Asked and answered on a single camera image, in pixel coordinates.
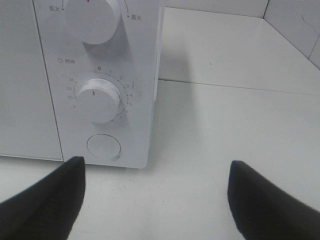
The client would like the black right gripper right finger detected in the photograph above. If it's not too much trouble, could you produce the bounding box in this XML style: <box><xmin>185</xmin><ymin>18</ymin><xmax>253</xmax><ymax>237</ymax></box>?
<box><xmin>227</xmin><ymin>160</ymin><xmax>320</xmax><ymax>240</ymax></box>

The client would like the white microwave oven body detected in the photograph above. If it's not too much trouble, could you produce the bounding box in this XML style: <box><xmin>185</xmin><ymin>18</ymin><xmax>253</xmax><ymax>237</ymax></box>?
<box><xmin>0</xmin><ymin>0</ymin><xmax>166</xmax><ymax>169</ymax></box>

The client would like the white round knob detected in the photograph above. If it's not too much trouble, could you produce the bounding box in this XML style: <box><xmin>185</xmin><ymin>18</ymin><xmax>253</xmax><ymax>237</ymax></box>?
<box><xmin>64</xmin><ymin>0</ymin><xmax>121</xmax><ymax>45</ymax></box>
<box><xmin>75</xmin><ymin>78</ymin><xmax>122</xmax><ymax>124</ymax></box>

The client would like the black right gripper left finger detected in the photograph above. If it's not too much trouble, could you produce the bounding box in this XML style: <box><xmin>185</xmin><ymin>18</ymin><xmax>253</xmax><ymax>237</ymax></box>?
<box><xmin>0</xmin><ymin>156</ymin><xmax>86</xmax><ymax>240</ymax></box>

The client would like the white microwave door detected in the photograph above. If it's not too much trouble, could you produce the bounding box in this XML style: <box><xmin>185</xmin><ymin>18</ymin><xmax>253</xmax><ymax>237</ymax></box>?
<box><xmin>0</xmin><ymin>0</ymin><xmax>62</xmax><ymax>161</ymax></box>

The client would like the white round door button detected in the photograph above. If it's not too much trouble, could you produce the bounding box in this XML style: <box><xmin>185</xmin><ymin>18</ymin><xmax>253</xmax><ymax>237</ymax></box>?
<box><xmin>87</xmin><ymin>134</ymin><xmax>122</xmax><ymax>160</ymax></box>

